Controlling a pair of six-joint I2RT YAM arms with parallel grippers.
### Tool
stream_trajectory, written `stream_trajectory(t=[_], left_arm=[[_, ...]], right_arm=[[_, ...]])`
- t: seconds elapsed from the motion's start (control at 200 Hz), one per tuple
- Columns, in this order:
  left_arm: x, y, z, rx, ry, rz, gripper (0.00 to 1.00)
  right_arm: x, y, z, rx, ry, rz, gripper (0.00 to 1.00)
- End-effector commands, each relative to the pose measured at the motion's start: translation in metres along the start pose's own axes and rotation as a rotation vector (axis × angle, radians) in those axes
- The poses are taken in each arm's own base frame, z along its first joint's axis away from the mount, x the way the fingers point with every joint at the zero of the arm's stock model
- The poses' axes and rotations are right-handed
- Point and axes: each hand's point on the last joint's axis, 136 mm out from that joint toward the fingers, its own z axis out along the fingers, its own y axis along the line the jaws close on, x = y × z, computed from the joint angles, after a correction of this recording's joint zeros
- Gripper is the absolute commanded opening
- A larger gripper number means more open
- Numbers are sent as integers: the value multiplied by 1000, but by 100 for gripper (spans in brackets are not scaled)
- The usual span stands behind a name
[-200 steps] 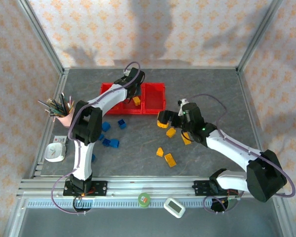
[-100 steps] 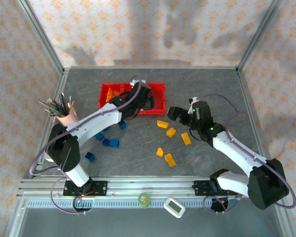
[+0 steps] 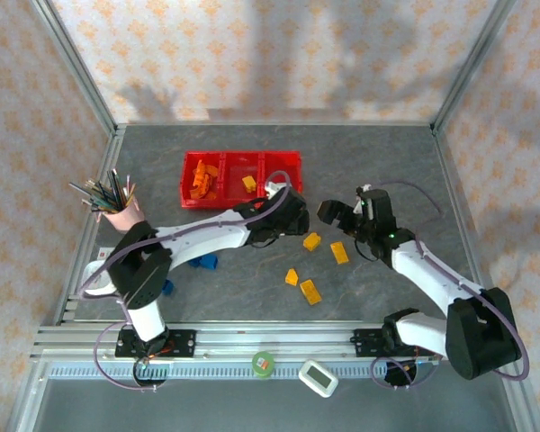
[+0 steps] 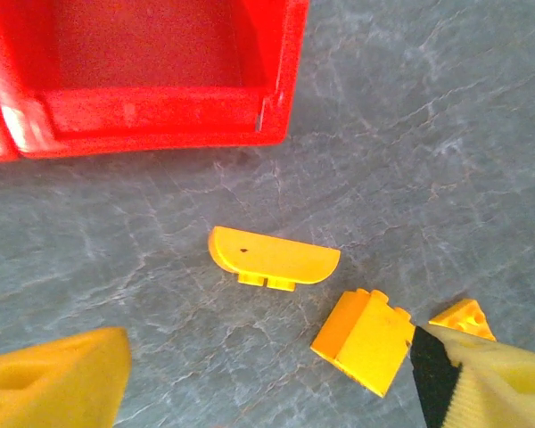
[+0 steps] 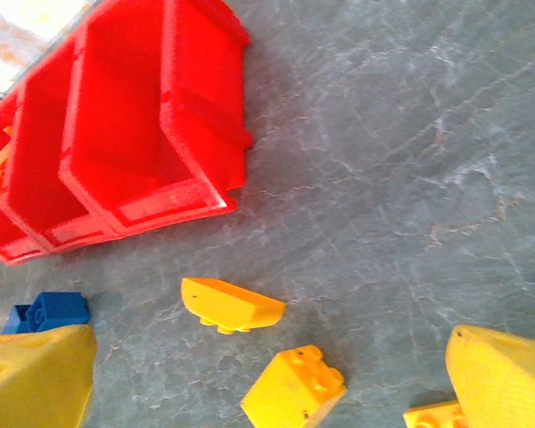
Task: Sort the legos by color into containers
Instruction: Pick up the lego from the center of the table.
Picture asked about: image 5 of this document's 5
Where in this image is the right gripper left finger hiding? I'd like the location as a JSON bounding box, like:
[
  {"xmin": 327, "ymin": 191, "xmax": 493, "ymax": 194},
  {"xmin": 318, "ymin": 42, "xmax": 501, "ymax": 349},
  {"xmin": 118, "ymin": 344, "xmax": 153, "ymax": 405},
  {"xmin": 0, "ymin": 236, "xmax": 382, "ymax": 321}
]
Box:
[{"xmin": 0, "ymin": 324, "xmax": 98, "ymax": 428}]

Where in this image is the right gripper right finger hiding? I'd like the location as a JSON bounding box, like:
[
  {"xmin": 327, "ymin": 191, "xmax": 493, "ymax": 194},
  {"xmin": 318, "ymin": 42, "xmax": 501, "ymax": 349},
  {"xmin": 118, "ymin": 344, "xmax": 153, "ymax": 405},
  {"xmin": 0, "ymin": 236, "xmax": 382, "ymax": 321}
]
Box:
[{"xmin": 444, "ymin": 324, "xmax": 535, "ymax": 428}]

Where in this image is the blue lego brick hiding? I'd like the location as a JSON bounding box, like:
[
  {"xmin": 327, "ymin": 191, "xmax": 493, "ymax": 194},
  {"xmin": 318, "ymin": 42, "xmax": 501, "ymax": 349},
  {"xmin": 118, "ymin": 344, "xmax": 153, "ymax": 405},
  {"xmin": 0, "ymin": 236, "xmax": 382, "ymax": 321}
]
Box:
[
  {"xmin": 26, "ymin": 292, "xmax": 92, "ymax": 334},
  {"xmin": 2, "ymin": 304, "xmax": 33, "ymax": 335}
]

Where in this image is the yellow lego brick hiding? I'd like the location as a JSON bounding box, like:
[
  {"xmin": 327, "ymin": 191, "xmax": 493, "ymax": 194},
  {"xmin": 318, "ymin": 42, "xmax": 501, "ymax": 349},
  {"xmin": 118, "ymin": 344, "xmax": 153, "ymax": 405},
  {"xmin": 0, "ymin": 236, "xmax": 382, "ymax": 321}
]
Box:
[
  {"xmin": 239, "ymin": 344, "xmax": 348, "ymax": 428},
  {"xmin": 402, "ymin": 399, "xmax": 469, "ymax": 428}
]

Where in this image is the yellow curved lego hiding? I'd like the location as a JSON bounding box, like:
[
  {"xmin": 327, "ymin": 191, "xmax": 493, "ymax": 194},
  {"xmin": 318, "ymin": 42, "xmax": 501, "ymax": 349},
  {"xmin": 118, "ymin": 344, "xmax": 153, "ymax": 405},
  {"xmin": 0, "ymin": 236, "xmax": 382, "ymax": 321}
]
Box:
[{"xmin": 180, "ymin": 276, "xmax": 288, "ymax": 335}]

